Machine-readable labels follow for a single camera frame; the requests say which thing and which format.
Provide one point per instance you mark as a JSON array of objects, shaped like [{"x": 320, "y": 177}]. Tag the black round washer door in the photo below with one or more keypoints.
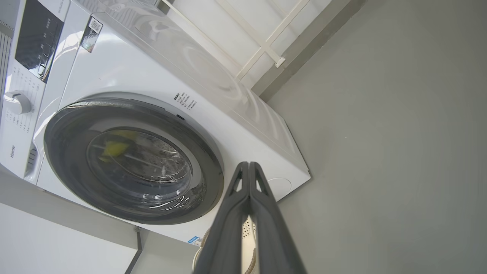
[{"x": 68, "y": 160}]

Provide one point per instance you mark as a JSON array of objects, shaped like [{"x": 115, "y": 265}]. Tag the cream perforated laundry basket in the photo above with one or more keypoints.
[{"x": 248, "y": 228}]

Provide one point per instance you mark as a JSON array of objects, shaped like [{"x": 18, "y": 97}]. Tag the blue energy label sticker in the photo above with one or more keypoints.
[{"x": 194, "y": 239}]

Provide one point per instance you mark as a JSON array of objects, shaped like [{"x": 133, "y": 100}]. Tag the perforated steel washer drum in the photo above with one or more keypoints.
[{"x": 152, "y": 167}]

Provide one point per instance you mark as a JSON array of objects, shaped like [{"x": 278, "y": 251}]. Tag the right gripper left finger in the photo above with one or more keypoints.
[{"x": 224, "y": 236}]

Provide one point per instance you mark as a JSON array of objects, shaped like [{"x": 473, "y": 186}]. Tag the white wall pipe with bracket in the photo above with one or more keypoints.
[{"x": 258, "y": 40}]

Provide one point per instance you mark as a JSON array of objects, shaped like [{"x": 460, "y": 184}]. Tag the round drain filter cover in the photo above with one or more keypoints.
[{"x": 281, "y": 188}]

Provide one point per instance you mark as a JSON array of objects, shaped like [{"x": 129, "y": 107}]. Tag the QR code sticker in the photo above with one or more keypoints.
[{"x": 91, "y": 34}]

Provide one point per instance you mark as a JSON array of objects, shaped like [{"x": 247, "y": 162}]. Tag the white washing machine dial knob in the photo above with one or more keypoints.
[{"x": 17, "y": 102}]

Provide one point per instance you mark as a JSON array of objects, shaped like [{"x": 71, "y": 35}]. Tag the small black text label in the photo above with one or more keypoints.
[{"x": 185, "y": 101}]

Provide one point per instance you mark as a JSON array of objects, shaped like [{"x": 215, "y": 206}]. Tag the black washer control display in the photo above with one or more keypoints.
[{"x": 38, "y": 38}]

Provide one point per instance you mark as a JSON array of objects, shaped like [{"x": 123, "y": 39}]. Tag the white front-load washing machine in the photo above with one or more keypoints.
[{"x": 133, "y": 72}]

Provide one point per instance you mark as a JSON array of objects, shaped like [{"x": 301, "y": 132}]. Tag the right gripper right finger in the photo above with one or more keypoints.
[{"x": 274, "y": 243}]

